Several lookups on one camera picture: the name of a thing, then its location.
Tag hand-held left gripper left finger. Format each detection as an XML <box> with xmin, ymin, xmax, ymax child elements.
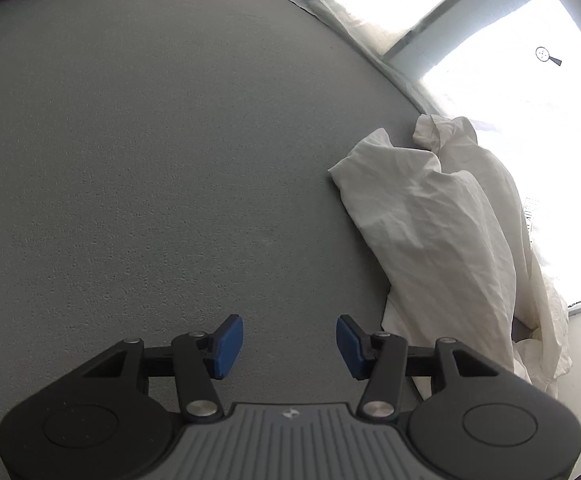
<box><xmin>78</xmin><ymin>314</ymin><xmax>244</xmax><ymax>423</ymax></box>

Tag printed translucent window sheet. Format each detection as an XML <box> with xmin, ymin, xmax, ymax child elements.
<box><xmin>215</xmin><ymin>0</ymin><xmax>581</xmax><ymax>317</ymax></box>

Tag grey window frame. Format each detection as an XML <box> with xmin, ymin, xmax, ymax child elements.
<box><xmin>381</xmin><ymin>0</ymin><xmax>551</xmax><ymax>61</ymax></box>

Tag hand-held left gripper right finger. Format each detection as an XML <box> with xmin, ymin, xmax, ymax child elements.
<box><xmin>336</xmin><ymin>314</ymin><xmax>501</xmax><ymax>421</ymax></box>

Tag white pants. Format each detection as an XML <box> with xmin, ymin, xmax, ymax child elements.
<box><xmin>327</xmin><ymin>114</ymin><xmax>573</xmax><ymax>401</ymax></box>

